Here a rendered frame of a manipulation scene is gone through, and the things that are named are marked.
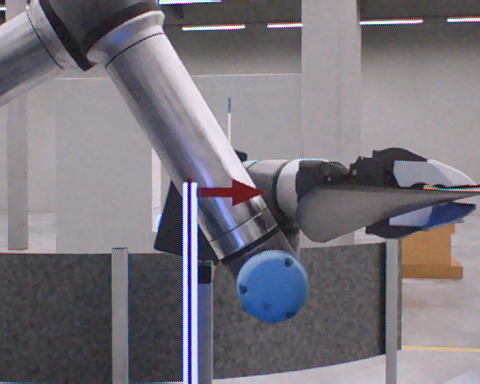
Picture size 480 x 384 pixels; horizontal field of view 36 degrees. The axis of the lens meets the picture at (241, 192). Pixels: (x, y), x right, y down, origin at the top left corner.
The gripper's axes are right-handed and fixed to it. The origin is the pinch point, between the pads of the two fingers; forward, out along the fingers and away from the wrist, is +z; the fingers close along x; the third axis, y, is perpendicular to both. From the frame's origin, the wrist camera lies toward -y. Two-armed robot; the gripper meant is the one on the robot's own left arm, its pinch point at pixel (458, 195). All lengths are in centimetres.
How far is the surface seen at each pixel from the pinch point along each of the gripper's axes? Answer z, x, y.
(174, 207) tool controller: -58, 3, 6
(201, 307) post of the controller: -52, 18, 9
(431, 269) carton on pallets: -483, 40, 629
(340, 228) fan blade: -7.9, 4.1, -7.1
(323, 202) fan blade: -0.2, 2.2, -17.3
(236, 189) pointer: -6.7, 1.7, -21.0
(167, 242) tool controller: -59, 9, 6
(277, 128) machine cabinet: -455, -78, 362
